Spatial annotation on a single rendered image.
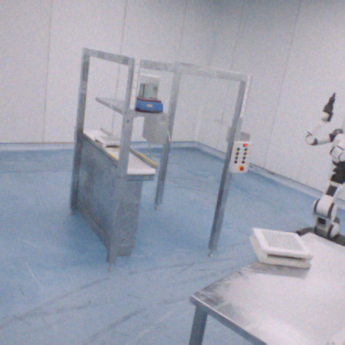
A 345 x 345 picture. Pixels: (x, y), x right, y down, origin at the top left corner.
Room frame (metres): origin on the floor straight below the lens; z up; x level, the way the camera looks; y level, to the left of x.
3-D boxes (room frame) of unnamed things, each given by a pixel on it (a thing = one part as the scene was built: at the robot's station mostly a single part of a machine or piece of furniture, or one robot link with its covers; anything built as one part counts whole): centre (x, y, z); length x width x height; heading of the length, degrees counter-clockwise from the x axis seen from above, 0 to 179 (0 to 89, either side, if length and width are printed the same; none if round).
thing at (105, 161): (3.51, 0.61, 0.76); 1.30 x 0.29 x 0.10; 32
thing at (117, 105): (3.18, 0.42, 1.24); 0.62 x 0.38 x 0.04; 32
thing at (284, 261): (1.85, -0.58, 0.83); 0.24 x 0.24 x 0.02; 4
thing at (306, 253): (1.85, -0.58, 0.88); 0.25 x 0.24 x 0.02; 94
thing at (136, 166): (3.51, 0.61, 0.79); 1.35 x 0.25 x 0.05; 32
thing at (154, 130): (3.08, 0.20, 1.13); 0.22 x 0.11 x 0.20; 32
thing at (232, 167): (3.29, -0.52, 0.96); 0.17 x 0.06 x 0.26; 122
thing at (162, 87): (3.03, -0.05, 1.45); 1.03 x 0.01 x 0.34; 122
